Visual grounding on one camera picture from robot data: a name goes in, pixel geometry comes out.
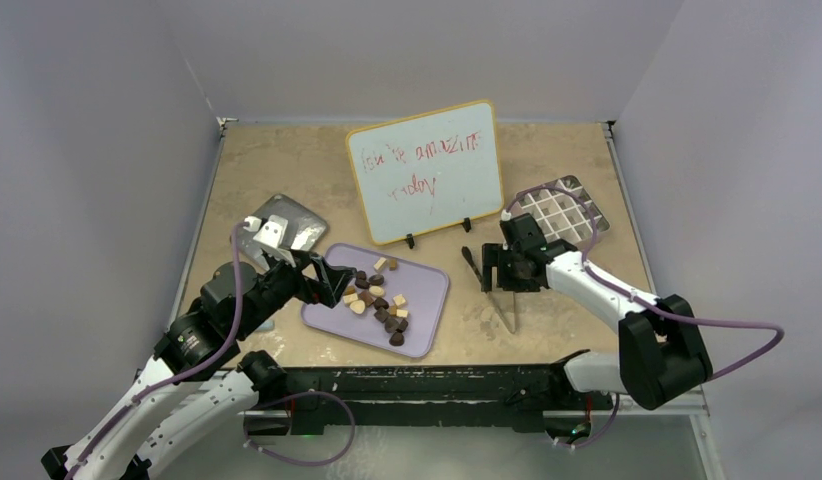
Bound light blue marker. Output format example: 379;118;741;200
257;319;275;331

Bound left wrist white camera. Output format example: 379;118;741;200
239;215;295;270

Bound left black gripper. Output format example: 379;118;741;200
236;245;355;337

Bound yellow framed whiteboard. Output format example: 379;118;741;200
345;100;505;245

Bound silver metal box lid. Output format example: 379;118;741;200
236;194;328;257

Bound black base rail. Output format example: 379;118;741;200
244;362;614;437

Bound lilac plastic tray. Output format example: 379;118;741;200
301;257;450;358

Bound metal tweezers black tips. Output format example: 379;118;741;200
461;246;520;336

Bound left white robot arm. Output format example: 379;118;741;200
41;250;357;479

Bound dark heart chocolate front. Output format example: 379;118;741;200
389;332;405;347

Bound lower purple cable loop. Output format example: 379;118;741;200
243;389;357;468

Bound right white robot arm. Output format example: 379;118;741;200
481;214;714;410

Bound white heart chocolate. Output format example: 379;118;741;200
349;300;367;315

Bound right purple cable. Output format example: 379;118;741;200
502;184;786;384

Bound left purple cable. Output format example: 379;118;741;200
63;221;253;480

